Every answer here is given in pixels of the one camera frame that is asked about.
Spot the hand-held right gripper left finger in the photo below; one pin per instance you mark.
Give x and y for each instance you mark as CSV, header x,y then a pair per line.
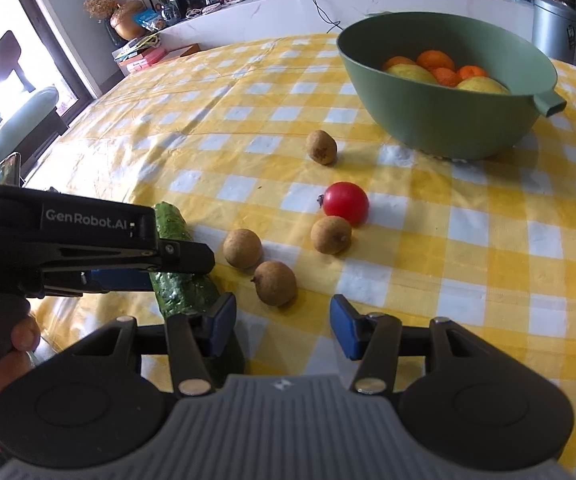
x,y
222,321

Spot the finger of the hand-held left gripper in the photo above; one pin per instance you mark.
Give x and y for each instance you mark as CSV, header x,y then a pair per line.
x,y
122,280
187,258

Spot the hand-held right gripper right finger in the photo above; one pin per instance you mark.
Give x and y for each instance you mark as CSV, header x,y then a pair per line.
x,y
343,325

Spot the green cucumber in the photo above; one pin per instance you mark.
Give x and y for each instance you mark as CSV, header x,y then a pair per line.
x,y
182,295

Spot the brown longan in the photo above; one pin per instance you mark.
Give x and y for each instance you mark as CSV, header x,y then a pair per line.
x,y
274,282
242,248

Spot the brown kiwi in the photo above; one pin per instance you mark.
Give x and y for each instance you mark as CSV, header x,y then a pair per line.
x,y
321,147
331,234

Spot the red tomato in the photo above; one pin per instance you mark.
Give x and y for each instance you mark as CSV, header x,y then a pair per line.
x,y
346,202

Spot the brown kiwi back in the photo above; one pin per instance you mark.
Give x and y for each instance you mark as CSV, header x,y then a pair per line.
x,y
321,147

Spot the green plastic bowl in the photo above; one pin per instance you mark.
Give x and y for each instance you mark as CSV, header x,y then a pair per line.
x,y
433,115

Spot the yellow-green pear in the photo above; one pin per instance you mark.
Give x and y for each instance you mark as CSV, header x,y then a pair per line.
x,y
410,74
483,85

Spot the orange mandarin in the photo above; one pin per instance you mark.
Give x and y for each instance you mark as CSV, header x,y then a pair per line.
x,y
445,78
473,71
435,59
398,62

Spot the person's left hand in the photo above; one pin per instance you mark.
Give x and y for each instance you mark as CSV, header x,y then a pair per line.
x,y
23,332

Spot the black smartphone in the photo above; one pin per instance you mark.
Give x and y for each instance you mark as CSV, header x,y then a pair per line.
x,y
8,169

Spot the light green seat cushion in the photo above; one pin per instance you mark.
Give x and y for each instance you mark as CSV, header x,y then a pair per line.
x,y
15,130

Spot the yellow checked tablecloth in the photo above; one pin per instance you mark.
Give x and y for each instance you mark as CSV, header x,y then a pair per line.
x,y
468,285

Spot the dark wooden chair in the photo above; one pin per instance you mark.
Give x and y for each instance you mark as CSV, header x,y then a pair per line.
x,y
5,52

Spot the pink cardboard box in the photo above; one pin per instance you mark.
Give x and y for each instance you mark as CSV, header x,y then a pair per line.
x,y
140,61

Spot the orange cardboard box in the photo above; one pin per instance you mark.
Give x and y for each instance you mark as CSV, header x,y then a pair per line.
x,y
181,52

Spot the pile of paper booklets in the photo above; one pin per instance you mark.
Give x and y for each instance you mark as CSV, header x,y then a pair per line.
x,y
132,46

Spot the gold round vase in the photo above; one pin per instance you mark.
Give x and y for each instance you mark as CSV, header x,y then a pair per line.
x,y
126,21

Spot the blue snack packet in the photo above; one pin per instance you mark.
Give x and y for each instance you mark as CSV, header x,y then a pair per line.
x,y
150,20

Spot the dried flower bunch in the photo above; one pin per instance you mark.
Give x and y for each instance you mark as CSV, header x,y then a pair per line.
x,y
100,4

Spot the white marble tv cabinet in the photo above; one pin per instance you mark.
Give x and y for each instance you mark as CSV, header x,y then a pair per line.
x,y
278,20

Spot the grey metal trash can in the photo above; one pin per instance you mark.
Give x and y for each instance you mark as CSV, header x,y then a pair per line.
x,y
554,27

